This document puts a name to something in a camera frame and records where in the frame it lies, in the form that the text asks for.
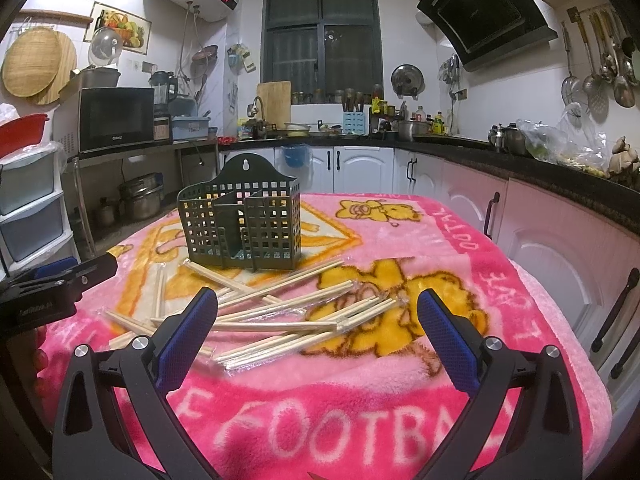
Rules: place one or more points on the dark green utensil basket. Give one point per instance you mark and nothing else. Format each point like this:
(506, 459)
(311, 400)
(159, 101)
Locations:
(248, 217)

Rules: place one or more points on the white plastic drawer unit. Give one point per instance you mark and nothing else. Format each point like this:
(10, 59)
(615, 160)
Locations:
(34, 224)

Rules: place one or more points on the wooden cutting board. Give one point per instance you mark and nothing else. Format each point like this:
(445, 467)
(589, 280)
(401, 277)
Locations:
(276, 97)

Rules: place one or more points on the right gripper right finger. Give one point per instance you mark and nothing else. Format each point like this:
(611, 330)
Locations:
(543, 439)

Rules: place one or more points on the glass pot lid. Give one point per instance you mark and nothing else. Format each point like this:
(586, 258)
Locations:
(105, 47)

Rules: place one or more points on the black microwave oven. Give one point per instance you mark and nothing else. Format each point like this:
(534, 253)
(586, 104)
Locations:
(102, 119)

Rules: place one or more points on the wooden chopstick pair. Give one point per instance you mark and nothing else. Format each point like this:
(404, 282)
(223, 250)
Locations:
(311, 299)

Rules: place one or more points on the hanging ladle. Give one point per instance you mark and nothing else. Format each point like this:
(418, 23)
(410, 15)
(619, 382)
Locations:
(623, 93)

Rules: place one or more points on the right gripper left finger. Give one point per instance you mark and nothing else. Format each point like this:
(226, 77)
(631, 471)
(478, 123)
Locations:
(90, 437)

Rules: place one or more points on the steel pots stack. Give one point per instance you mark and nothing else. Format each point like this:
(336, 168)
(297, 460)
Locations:
(142, 196)

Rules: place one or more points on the dark kitchen window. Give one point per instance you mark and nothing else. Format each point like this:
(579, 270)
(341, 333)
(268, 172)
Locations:
(322, 47)

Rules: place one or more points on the steel cooking pot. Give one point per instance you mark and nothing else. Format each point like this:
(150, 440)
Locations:
(408, 130)

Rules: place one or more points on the black range hood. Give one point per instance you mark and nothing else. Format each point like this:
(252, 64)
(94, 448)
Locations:
(485, 32)

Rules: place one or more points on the blue hanging bag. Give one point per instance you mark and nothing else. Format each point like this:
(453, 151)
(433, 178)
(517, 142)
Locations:
(295, 156)

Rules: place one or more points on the white base cabinets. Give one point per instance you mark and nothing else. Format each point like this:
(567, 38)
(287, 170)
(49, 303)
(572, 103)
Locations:
(578, 235)

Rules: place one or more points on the red plastic basin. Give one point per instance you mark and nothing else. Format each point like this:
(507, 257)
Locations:
(21, 132)

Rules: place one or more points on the black blender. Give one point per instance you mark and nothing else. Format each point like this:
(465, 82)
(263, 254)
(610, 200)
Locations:
(165, 88)

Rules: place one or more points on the hanging pot lid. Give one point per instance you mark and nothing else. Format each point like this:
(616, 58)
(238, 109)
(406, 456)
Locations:
(407, 80)

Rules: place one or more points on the blue knife block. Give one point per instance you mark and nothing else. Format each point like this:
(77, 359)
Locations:
(355, 123)

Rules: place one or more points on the hanging skimmer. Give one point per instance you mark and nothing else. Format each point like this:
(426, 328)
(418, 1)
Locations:
(571, 85)

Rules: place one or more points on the fruit picture frame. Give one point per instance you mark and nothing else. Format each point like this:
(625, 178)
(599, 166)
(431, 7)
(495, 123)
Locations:
(134, 31)

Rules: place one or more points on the round bamboo tray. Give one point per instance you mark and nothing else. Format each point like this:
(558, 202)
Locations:
(31, 63)

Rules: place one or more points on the clear plastic bag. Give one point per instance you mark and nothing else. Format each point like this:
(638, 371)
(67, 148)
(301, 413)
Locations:
(573, 142)

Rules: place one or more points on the blue plastic box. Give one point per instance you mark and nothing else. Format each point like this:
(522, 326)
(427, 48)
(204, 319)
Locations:
(187, 128)

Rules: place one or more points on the steel kettle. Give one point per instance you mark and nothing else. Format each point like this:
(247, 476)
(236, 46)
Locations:
(508, 139)

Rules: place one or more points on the wooden chopstick bundle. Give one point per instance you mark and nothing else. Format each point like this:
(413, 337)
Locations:
(346, 320)

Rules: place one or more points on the pink cartoon blanket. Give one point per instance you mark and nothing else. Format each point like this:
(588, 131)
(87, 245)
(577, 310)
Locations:
(375, 402)

